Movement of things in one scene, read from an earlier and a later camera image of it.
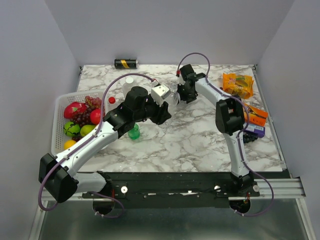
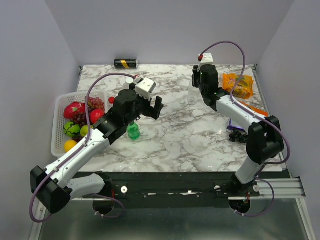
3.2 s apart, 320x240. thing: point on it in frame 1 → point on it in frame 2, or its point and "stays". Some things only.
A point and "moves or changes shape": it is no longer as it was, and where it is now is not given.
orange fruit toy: x=68 y=143 stays
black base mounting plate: x=152 y=190 stays
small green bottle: x=134 y=133 stays
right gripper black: x=191 y=98 → x=195 y=73
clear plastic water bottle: x=172 y=100 moves or changes shape
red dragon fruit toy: x=74 y=107 stays
